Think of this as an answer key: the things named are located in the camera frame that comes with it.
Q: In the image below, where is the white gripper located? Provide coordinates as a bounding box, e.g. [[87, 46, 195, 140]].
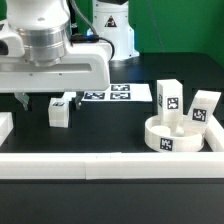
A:
[[0, 23, 113, 111]]

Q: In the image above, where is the white round stool seat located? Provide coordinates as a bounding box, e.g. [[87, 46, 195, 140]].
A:
[[144, 116, 204, 152]]

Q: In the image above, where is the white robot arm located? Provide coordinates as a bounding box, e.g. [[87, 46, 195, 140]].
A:
[[0, 0, 139, 107]]

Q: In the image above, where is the white left fence bar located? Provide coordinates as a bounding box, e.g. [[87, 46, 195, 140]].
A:
[[0, 112, 14, 147]]

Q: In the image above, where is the white fence bar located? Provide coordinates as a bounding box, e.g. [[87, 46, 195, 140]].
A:
[[205, 116, 224, 152], [0, 152, 224, 180], [0, 112, 14, 147]]

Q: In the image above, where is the white front fence bar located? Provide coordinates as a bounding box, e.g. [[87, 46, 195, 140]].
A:
[[0, 152, 224, 180]]

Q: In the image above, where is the white sheet with markers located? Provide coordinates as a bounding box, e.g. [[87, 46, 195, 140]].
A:
[[81, 83, 152, 102]]

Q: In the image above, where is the white right fence bar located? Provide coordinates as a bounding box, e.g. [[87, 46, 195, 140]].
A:
[[205, 116, 224, 152]]

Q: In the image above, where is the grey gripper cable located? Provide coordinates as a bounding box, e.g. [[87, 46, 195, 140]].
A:
[[68, 0, 116, 59]]

